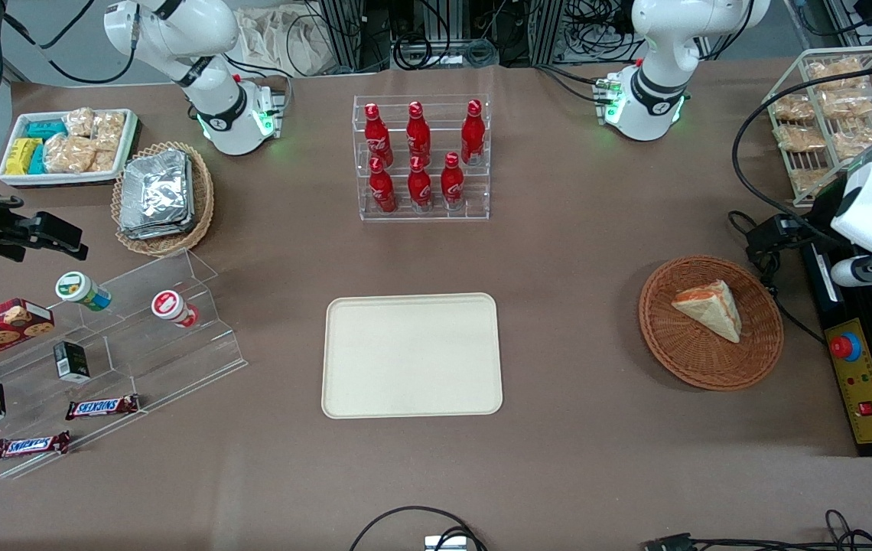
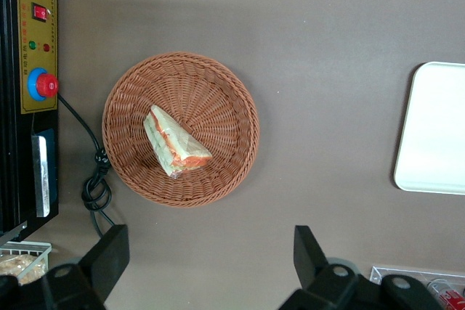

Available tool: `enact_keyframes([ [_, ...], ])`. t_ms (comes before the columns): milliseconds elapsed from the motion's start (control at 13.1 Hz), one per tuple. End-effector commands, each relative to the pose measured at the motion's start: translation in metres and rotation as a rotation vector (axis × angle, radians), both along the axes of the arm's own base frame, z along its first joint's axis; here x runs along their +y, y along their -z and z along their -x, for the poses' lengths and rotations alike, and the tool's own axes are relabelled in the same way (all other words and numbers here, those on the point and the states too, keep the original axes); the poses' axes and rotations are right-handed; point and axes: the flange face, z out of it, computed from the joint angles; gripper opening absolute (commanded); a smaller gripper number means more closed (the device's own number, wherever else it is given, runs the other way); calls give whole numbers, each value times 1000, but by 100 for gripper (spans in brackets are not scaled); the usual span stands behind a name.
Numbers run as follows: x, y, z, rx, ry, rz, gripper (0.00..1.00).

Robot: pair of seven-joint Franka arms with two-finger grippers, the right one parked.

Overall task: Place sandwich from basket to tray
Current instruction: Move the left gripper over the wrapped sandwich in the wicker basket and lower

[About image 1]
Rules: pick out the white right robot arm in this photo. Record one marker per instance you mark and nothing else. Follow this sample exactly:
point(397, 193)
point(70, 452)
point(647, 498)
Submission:
point(199, 46)

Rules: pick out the red cola bottle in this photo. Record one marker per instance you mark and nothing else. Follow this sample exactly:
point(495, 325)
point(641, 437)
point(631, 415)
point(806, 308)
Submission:
point(419, 187)
point(382, 191)
point(418, 134)
point(377, 138)
point(452, 184)
point(472, 134)

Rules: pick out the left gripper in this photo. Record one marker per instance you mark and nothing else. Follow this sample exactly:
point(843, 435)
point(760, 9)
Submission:
point(816, 223)

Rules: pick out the beige plastic tray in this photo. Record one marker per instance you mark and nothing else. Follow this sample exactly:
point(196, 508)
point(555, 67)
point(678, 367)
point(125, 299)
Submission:
point(405, 356)

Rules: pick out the red emergency stop button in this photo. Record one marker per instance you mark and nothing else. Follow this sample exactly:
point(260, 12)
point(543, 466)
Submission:
point(846, 347)

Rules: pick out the silver foil pouch stack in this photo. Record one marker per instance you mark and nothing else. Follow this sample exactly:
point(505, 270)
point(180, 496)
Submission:
point(154, 195)

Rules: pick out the brown round wicker basket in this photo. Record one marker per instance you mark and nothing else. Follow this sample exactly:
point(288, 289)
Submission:
point(673, 344)

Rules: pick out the tan oval wicker basket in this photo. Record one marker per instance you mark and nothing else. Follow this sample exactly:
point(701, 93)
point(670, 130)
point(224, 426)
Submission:
point(203, 199)

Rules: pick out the triangle sandwich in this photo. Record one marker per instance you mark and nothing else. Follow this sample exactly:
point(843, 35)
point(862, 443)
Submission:
point(711, 310)

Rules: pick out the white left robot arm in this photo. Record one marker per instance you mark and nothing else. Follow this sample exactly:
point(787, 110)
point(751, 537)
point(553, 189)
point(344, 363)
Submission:
point(654, 46)

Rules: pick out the clear rice cracker pack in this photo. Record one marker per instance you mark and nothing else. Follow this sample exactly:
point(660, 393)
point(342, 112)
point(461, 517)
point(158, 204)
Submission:
point(79, 122)
point(109, 128)
point(104, 161)
point(69, 154)

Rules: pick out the white rectangular snack tray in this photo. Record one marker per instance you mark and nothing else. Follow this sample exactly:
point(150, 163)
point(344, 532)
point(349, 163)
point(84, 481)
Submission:
point(61, 179)

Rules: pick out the red lid cup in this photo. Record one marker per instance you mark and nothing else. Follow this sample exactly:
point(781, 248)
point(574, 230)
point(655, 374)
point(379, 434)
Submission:
point(170, 306)

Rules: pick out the aluminium profile frame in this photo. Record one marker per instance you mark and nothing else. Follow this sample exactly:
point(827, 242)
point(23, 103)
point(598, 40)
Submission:
point(352, 34)

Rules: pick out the small grey device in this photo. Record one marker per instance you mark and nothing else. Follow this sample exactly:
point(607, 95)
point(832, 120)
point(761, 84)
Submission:
point(445, 544)

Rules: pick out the clear acrylic stepped display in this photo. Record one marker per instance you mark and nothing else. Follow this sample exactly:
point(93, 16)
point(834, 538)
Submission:
point(138, 360)

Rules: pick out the beige cloth bag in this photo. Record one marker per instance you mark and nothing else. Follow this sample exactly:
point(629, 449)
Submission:
point(283, 42)

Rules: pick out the yellow snack pack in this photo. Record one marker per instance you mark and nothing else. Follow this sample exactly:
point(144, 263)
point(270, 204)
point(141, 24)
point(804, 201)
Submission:
point(21, 157)

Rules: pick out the clear bagged bread pack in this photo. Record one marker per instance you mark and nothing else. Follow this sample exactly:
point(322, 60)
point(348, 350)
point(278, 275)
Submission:
point(793, 109)
point(799, 138)
point(857, 138)
point(849, 101)
point(809, 180)
point(834, 69)

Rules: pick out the green lid cup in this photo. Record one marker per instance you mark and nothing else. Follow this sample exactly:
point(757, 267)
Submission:
point(78, 289)

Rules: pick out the yellow control panel box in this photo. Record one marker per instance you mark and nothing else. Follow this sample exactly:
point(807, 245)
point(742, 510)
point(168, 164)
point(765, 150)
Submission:
point(864, 390)

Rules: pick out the clear acrylic bottle rack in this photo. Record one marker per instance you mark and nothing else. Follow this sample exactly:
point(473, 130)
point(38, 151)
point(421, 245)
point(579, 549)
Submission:
point(482, 207)

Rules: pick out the teal snack pack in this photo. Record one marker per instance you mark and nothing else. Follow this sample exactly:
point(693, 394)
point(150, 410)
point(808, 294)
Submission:
point(37, 162)
point(44, 128)

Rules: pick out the brown snickers bar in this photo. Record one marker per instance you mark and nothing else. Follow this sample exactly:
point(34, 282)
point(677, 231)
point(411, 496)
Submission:
point(29, 445)
point(102, 407)

